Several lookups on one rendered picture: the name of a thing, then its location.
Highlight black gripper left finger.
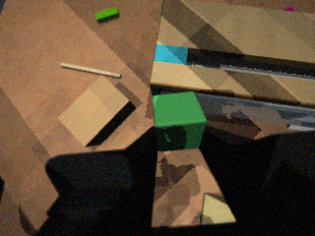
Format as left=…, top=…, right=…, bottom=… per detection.
left=45, top=126, right=158, bottom=230

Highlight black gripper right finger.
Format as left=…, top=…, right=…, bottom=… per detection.
left=199, top=125, right=315, bottom=221

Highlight pale yellow thin rod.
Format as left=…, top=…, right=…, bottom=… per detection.
left=60, top=63, right=121, bottom=79

